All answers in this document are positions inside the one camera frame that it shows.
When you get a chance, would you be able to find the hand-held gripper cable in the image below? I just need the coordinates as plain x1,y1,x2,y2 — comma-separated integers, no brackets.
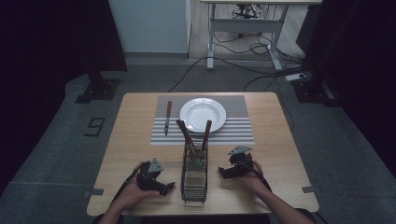
238,160,273,192
110,161,145,204

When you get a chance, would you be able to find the black stand base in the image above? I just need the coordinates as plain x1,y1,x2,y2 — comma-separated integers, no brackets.
291,76,342,109
74,72,122,105

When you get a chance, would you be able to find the white metal desk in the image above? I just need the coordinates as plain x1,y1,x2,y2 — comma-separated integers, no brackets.
199,0,324,73

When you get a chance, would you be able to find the grey tape strip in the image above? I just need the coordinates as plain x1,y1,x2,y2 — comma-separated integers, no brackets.
301,185,319,195
83,188,106,198

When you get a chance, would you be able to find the right hand-held gripper cable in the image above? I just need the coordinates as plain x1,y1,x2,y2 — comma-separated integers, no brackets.
238,160,273,192

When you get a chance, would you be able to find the bundle of black cables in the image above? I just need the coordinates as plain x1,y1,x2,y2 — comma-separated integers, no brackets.
213,31,312,94

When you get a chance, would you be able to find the pale cabinet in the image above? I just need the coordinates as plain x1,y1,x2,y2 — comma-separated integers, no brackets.
108,0,191,55

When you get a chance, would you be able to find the white power strip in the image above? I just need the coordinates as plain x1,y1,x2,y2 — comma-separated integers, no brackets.
284,72,308,83

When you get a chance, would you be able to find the person's right hand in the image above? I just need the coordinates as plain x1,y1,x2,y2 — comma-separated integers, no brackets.
233,161,267,198

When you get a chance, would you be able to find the black floor cable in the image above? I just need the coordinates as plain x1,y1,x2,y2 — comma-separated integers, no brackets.
167,56,209,93

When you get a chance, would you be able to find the white plate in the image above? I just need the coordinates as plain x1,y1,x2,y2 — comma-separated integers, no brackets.
178,97,228,134

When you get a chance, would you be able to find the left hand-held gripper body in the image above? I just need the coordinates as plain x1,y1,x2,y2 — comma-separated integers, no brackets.
135,158,169,194

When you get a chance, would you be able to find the grey striped placemat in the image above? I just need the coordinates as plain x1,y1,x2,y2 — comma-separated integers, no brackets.
149,94,256,147

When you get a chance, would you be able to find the person's left hand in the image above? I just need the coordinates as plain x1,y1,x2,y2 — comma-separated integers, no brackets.
117,161,162,213

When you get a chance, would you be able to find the wooden-handled knife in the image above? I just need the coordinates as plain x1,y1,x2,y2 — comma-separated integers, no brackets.
163,100,174,137

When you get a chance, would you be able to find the black wire cutlery basket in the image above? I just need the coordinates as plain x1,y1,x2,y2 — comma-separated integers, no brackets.
179,143,209,203

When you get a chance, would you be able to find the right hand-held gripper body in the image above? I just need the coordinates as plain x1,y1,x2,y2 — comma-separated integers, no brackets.
227,146,255,179

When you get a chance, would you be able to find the left hand-held gripper cable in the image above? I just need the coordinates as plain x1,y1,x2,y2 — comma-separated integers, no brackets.
110,161,145,204

